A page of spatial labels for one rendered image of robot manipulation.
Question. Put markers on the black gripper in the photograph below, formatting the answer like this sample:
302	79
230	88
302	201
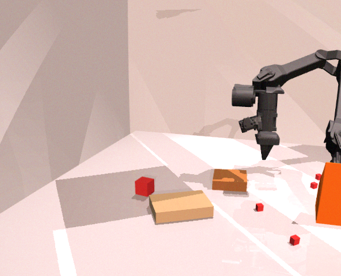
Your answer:
265	137

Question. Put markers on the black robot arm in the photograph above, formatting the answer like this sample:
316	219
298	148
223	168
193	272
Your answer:
267	85

